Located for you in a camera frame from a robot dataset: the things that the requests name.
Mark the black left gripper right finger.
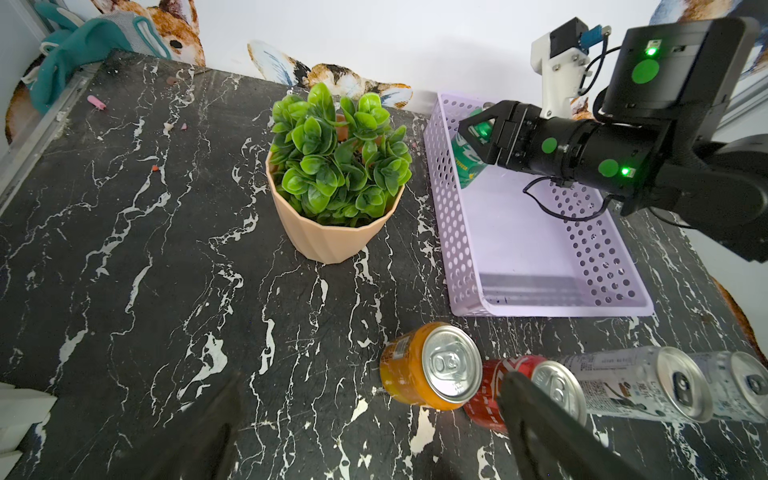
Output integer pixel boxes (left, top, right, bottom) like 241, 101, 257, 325
503, 403, 642, 479

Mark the teal cloth glove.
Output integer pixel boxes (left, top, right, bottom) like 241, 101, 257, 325
22, 1, 171, 114

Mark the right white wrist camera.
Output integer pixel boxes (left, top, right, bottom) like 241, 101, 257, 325
530, 17, 612, 119

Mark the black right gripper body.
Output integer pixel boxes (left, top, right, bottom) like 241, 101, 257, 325
494, 100, 658, 198

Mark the purple plastic basket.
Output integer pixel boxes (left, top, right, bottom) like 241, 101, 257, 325
424, 93, 654, 318

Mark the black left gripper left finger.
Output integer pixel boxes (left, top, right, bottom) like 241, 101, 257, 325
128, 374, 243, 479

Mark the potted green plant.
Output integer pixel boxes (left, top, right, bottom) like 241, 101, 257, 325
266, 83, 412, 264

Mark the red cola can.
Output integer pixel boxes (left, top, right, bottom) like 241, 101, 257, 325
464, 355, 588, 435

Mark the white energy drink can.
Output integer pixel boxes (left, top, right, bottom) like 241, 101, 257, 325
556, 346, 714, 424

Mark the green soda can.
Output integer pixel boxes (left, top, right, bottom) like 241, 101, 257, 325
452, 122, 493, 189

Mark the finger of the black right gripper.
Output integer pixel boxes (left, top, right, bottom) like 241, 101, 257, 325
459, 100, 513, 165

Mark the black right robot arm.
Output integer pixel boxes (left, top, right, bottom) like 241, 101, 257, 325
458, 17, 767, 263

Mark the orange soda can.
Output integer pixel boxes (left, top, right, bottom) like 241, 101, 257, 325
379, 322, 482, 411

